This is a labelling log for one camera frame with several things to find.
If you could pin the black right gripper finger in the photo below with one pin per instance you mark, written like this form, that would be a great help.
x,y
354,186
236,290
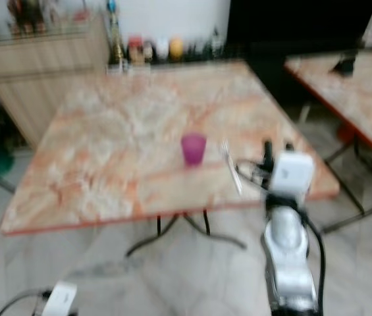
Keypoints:
x,y
289,148
268,153

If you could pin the silver metal fork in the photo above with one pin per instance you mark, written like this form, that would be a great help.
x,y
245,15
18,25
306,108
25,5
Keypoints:
x,y
232,168

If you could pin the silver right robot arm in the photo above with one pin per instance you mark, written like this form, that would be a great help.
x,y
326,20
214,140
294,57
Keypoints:
x,y
288,245

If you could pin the purple plastic cup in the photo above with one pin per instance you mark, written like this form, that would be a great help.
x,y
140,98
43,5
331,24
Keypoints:
x,y
193,150

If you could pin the small black phone stand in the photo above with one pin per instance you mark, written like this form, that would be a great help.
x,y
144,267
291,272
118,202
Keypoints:
x,y
345,66

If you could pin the black television screen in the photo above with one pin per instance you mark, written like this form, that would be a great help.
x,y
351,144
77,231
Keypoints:
x,y
297,23

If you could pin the yellow orange round toy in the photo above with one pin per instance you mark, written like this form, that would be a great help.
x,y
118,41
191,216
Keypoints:
x,y
176,49

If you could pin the white round toy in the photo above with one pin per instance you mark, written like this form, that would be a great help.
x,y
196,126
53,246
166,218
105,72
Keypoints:
x,y
162,49

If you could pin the light wooden cabinet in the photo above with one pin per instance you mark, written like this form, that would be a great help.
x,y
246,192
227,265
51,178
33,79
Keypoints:
x,y
41,79

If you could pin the glass jar with red lid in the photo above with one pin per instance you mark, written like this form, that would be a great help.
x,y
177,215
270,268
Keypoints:
x,y
135,51

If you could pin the gold trophy with blue ball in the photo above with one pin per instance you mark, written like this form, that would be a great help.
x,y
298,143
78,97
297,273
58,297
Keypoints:
x,y
116,46

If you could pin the dark brown figurine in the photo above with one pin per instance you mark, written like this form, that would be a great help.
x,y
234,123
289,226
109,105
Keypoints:
x,y
31,14

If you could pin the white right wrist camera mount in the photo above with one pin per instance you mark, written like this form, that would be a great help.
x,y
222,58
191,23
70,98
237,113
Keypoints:
x,y
292,174

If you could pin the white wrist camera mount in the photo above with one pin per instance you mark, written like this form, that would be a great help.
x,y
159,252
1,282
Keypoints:
x,y
292,174
60,299

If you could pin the black metal table frame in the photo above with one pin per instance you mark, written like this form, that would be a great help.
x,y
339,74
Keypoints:
x,y
356,158
158,225

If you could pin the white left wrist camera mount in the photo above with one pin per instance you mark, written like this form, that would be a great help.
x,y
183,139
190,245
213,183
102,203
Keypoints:
x,y
60,299

